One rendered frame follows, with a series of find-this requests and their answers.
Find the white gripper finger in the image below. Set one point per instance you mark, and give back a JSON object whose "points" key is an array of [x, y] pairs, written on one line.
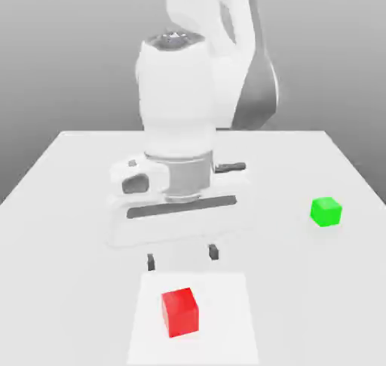
{"points": [[151, 262], [213, 252]]}

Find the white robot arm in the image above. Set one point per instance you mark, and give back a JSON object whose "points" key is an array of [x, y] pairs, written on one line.
{"points": [[175, 94]]}

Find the small red cube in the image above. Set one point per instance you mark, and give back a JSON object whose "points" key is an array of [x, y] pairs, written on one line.
{"points": [[180, 311]]}

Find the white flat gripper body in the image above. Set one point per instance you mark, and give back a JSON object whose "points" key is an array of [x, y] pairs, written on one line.
{"points": [[181, 224]]}

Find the small green cube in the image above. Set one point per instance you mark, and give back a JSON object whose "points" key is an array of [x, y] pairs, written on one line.
{"points": [[326, 211]]}

